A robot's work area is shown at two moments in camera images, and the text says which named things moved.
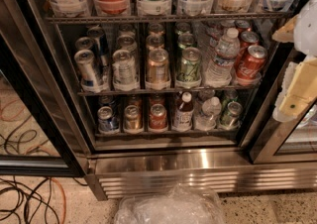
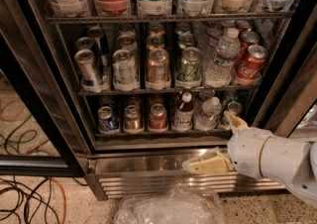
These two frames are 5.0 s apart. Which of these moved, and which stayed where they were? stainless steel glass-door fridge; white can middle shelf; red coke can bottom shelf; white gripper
Moved: white gripper
Stayed: white can middle shelf; stainless steel glass-door fridge; red coke can bottom shelf
